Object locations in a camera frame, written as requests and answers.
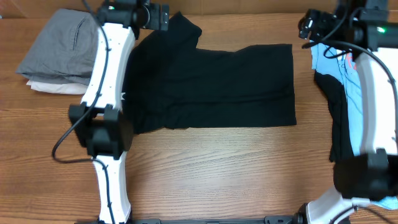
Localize light blue printed t-shirt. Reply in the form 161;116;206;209
310;42;398;210

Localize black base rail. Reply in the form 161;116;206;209
126;214;307;224

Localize folded grey trousers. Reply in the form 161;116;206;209
16;9;98;85

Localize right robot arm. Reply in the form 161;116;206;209
291;1;397;223

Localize black t-shirt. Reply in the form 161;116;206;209
123;13;297;134

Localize folded white trousers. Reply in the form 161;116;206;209
26;80;88;95

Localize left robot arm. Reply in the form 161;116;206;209
68;1;169;223

